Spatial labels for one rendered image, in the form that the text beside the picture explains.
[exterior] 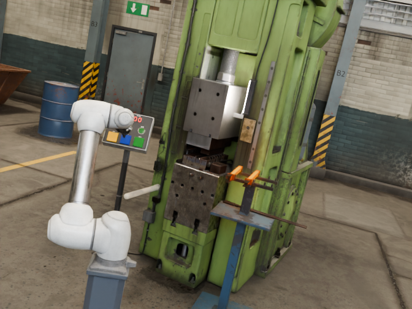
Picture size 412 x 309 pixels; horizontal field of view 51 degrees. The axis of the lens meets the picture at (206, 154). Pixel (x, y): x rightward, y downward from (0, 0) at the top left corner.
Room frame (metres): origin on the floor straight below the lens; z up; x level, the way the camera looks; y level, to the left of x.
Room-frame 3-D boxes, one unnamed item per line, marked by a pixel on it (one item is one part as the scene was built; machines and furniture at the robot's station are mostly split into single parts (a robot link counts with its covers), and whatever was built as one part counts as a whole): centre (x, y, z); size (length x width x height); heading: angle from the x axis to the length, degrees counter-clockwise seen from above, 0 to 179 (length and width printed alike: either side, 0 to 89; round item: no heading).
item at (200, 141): (3.40, -0.01, 1.12); 0.42 x 0.20 x 0.10; 156
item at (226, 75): (3.45, -0.03, 1.76); 0.15 x 0.14 x 0.40; 156
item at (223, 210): (2.80, -0.33, 0.75); 0.40 x 0.30 x 0.02; 76
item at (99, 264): (2.04, 0.34, 0.63); 0.22 x 0.18 x 0.06; 97
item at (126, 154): (3.36, 0.62, 0.54); 0.04 x 0.04 x 1.08; 66
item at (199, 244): (3.39, -0.06, 0.23); 0.55 x 0.37 x 0.47; 156
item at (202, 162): (3.40, -0.01, 0.96); 0.42 x 0.20 x 0.09; 156
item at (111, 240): (2.03, 0.37, 0.77); 0.18 x 0.16 x 0.22; 105
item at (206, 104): (3.38, -0.05, 1.37); 0.42 x 0.39 x 0.40; 156
